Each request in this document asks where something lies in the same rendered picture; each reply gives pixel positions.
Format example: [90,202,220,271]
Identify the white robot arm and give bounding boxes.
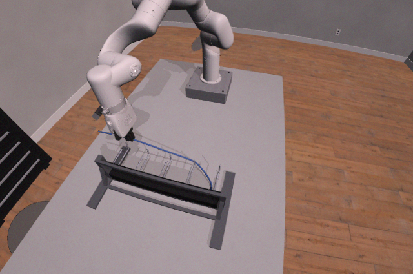
[86,0,234,120]

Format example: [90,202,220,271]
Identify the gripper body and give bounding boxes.
[104,98,137,137]

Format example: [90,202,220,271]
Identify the dark grey rack with patch panel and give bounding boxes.
[87,143,236,250]

